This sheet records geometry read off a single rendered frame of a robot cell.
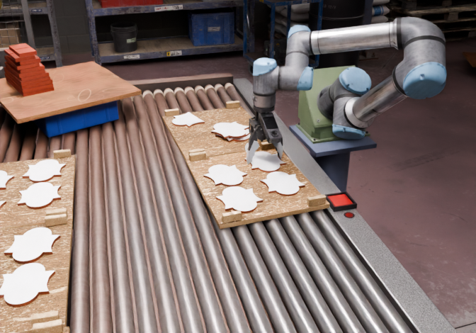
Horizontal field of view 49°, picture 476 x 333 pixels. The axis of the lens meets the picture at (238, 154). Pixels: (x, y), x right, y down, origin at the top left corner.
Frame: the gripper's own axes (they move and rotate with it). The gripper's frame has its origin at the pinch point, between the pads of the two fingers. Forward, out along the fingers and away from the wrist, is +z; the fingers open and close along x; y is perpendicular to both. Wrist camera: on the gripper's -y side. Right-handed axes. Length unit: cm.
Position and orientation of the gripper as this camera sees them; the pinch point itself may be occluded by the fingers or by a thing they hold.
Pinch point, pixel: (265, 161)
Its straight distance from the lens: 179.9
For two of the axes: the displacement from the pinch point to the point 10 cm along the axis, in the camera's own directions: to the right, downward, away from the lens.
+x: -9.5, 1.5, -2.8
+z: 0.0, 8.9, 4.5
